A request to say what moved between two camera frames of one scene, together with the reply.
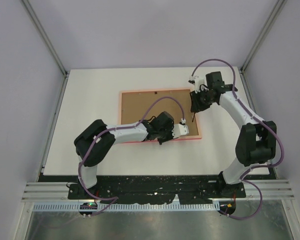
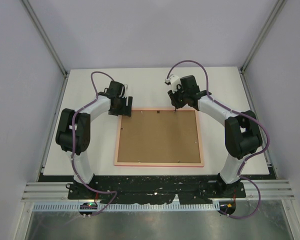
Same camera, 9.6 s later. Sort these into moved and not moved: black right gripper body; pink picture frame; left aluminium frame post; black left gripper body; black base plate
Moved: pink picture frame; black left gripper body; black right gripper body
Not moved: left aluminium frame post; black base plate
